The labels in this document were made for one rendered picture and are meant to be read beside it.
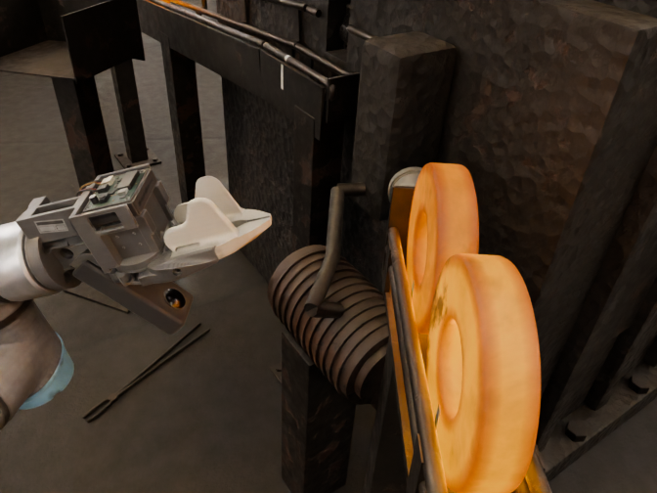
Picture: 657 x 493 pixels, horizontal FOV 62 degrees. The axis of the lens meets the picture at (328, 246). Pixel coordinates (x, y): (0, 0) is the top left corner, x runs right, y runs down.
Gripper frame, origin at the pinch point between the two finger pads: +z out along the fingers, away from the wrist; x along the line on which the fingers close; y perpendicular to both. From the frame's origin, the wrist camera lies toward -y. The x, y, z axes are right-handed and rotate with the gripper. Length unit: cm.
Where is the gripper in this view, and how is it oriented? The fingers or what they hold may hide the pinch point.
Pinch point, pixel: (260, 228)
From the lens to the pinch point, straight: 50.4
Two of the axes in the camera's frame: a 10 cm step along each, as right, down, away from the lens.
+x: 0.1, -6.1, 8.0
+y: -2.6, -7.7, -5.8
